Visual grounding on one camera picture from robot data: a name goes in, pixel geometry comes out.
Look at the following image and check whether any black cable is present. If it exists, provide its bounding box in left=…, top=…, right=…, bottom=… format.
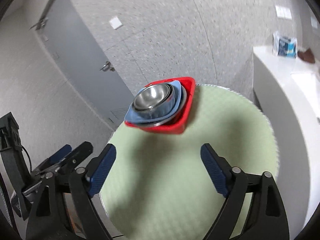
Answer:
left=21, top=144, right=33, bottom=173

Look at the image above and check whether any white sink counter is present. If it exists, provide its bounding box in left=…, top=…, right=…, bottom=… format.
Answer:
left=253, top=46, right=319, bottom=239

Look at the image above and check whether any grey door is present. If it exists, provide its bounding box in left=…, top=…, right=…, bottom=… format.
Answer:
left=37, top=0, right=133, bottom=130

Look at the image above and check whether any white wall socket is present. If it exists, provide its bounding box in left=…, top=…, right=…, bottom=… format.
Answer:
left=275, top=5, right=292, bottom=20

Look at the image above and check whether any white light switch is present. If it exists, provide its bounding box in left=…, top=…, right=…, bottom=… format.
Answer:
left=109, top=16, right=123, bottom=30

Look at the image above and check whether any tissue pack blue white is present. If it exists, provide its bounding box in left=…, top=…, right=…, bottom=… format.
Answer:
left=272, top=31, right=297, bottom=58

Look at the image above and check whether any red plastic basin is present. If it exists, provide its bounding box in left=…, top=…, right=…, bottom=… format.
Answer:
left=124, top=76, right=195, bottom=134

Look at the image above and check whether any door handle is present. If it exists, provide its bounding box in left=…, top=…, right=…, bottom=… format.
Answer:
left=100, top=61, right=115, bottom=72

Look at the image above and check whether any blue square plate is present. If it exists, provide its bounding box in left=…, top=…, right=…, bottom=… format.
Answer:
left=124, top=80, right=182, bottom=124

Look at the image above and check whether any large steel bowl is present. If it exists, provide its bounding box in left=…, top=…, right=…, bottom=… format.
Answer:
left=132, top=83, right=175, bottom=118

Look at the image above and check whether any door closer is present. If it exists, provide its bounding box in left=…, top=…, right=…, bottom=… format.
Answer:
left=29, top=17, right=48, bottom=30

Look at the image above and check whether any brown cloth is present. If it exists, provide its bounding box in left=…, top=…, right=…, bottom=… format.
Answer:
left=297, top=48, right=316, bottom=64

